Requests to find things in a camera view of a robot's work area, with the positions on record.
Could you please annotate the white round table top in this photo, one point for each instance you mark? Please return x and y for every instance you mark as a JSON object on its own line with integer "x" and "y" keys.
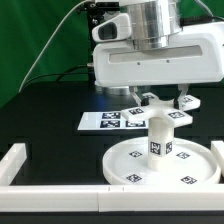
{"x": 188, "y": 164}

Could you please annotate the white front fence bar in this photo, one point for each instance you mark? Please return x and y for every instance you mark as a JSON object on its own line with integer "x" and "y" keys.
{"x": 105, "y": 198}

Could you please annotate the white sheet with markers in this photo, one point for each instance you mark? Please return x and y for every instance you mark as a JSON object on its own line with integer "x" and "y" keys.
{"x": 112, "y": 120}

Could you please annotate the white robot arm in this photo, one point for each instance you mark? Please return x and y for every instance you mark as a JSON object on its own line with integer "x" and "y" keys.
{"x": 145, "y": 44}

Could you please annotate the white left fence bar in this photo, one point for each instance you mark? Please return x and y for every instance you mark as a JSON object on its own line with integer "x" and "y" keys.
{"x": 11, "y": 163}

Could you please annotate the white cross-shaped table base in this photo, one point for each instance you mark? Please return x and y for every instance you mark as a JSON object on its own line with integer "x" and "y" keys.
{"x": 163, "y": 109}

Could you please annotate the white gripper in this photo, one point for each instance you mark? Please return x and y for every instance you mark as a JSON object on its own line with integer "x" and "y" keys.
{"x": 194, "y": 55}

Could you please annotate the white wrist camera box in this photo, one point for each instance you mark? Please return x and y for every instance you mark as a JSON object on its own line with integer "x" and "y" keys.
{"x": 116, "y": 29}

